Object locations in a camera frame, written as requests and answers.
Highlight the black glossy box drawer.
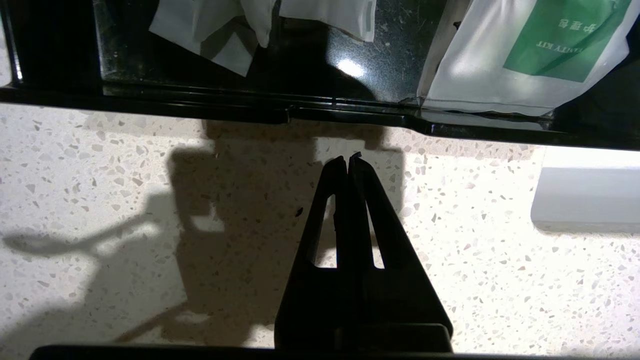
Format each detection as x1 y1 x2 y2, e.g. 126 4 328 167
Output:
0 0 640 151

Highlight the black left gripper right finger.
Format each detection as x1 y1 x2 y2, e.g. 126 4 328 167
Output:
349 152 454 352

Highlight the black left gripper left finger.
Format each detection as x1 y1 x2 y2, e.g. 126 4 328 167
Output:
274 156 362 352

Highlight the white rectangular sink basin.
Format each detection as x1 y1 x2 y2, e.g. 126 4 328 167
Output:
530 145 640 235

